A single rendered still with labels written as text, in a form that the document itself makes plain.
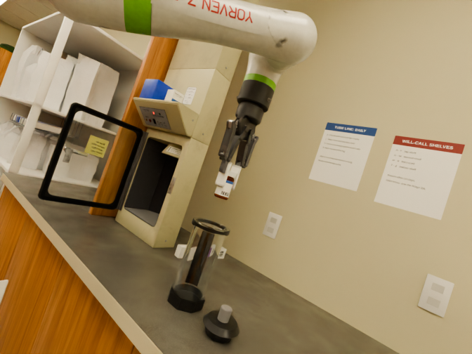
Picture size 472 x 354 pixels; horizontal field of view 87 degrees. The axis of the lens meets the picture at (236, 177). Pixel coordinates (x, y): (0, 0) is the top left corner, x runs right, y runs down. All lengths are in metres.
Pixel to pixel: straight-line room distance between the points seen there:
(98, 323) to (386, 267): 0.95
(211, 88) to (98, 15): 0.62
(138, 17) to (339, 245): 1.00
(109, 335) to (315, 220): 0.84
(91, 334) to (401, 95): 1.33
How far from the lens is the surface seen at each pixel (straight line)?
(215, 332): 0.65
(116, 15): 0.56
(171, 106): 1.02
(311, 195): 1.17
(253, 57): 0.74
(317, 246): 1.15
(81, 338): 0.92
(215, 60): 1.14
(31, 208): 1.30
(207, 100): 1.08
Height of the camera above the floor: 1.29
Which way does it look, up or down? 1 degrees up
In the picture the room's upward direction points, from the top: 19 degrees clockwise
